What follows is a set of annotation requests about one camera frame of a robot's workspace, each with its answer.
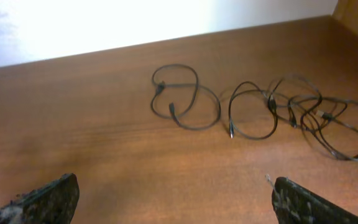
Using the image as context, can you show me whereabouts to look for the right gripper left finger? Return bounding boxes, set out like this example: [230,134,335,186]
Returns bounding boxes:
[0,173,80,224]

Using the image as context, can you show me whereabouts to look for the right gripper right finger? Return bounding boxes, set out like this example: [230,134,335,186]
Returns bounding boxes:
[271,177,358,224]

